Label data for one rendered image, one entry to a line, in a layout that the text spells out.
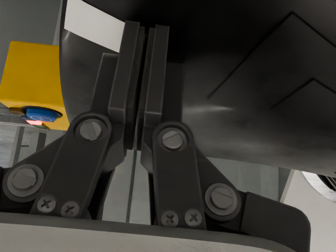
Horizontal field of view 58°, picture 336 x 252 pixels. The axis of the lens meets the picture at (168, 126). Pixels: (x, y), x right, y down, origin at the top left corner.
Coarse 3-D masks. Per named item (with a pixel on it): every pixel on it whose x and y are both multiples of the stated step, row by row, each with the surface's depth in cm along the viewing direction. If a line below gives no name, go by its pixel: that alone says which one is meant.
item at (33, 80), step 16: (16, 48) 42; (32, 48) 42; (48, 48) 42; (16, 64) 41; (32, 64) 41; (48, 64) 41; (16, 80) 41; (32, 80) 41; (48, 80) 41; (0, 96) 40; (16, 96) 40; (32, 96) 40; (48, 96) 40; (64, 112) 43; (64, 128) 54
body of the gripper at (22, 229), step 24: (0, 216) 7; (24, 216) 7; (48, 216) 7; (0, 240) 6; (24, 240) 6; (48, 240) 6; (72, 240) 6; (96, 240) 6; (120, 240) 7; (144, 240) 7; (168, 240) 7; (192, 240) 7; (216, 240) 7; (240, 240) 7; (264, 240) 7
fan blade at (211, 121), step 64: (64, 0) 11; (128, 0) 11; (192, 0) 10; (256, 0) 9; (320, 0) 9; (64, 64) 14; (192, 64) 12; (256, 64) 11; (320, 64) 11; (192, 128) 17; (256, 128) 15; (320, 128) 14
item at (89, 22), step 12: (72, 0) 11; (72, 12) 12; (84, 12) 11; (96, 12) 11; (72, 24) 12; (84, 24) 12; (96, 24) 12; (108, 24) 12; (120, 24) 12; (84, 36) 12; (96, 36) 12; (108, 36) 12; (120, 36) 12
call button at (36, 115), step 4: (32, 108) 42; (28, 112) 42; (32, 112) 41; (36, 112) 41; (40, 112) 41; (44, 112) 42; (48, 112) 42; (52, 112) 42; (28, 116) 43; (32, 116) 42; (36, 116) 42; (40, 116) 42; (44, 116) 42; (48, 116) 42; (52, 116) 42; (56, 116) 44; (40, 120) 44; (44, 120) 44; (48, 120) 44; (52, 120) 44
